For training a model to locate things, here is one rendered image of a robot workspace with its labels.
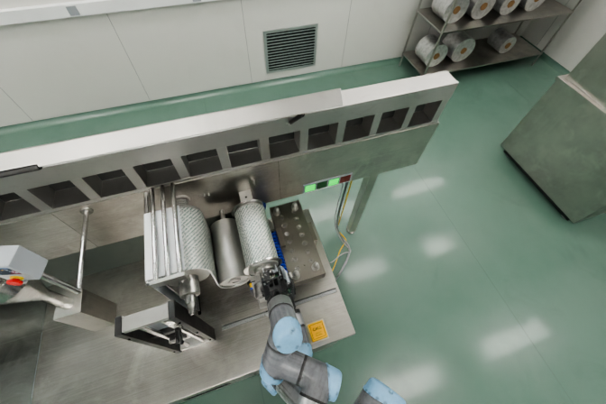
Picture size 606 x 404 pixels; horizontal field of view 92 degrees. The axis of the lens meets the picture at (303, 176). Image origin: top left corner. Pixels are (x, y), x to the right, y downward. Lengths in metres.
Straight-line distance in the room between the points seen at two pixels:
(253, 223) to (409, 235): 1.83
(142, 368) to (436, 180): 2.71
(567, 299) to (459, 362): 1.06
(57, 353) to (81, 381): 0.17
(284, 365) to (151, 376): 0.77
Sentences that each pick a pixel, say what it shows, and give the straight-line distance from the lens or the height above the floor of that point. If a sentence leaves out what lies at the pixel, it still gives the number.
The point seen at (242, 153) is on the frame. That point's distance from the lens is 1.19.
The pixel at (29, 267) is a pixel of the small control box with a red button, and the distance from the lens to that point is 0.96.
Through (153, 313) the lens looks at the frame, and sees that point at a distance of 1.01.
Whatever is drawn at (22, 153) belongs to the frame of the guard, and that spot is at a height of 2.03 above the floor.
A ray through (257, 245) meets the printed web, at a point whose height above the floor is 1.31.
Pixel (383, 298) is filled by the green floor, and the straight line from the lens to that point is 2.51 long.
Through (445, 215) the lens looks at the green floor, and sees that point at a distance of 3.00.
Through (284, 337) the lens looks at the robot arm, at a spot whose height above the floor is 1.52.
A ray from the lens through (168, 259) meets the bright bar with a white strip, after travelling 1.03.
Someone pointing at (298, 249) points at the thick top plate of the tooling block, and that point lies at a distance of 1.43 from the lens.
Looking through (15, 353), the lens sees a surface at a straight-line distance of 1.70.
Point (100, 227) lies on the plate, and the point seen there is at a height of 1.28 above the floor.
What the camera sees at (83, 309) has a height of 1.15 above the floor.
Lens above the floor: 2.36
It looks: 55 degrees down
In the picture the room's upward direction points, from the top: 3 degrees clockwise
